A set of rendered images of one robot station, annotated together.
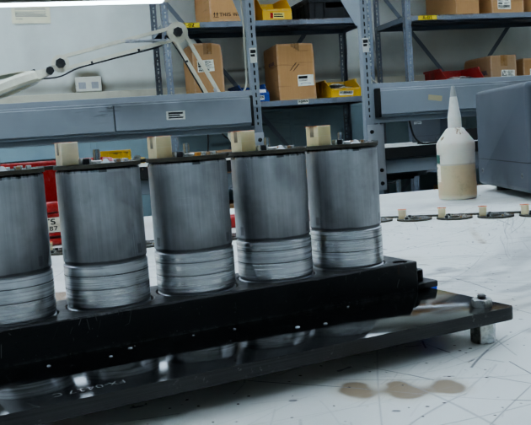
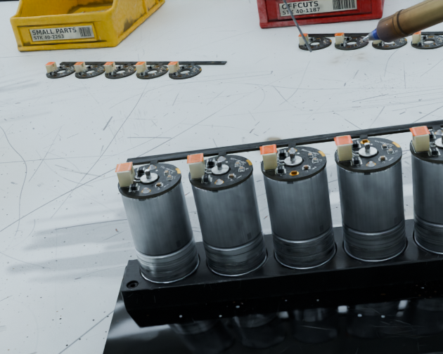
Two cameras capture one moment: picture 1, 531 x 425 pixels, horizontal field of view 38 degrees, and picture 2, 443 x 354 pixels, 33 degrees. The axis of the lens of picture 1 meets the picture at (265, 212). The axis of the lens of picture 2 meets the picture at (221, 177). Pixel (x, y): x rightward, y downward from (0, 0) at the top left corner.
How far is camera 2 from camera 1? 0.16 m
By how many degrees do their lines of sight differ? 40
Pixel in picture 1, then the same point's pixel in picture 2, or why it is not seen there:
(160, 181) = (267, 187)
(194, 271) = (292, 253)
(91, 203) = (209, 211)
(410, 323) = (442, 342)
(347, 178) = (437, 186)
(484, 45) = not seen: outside the picture
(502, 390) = not seen: outside the picture
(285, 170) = (372, 185)
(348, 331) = (388, 338)
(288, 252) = (374, 242)
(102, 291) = (221, 264)
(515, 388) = not seen: outside the picture
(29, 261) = (169, 246)
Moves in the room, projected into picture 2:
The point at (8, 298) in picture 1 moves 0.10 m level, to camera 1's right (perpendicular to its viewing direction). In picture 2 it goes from (157, 267) to (406, 322)
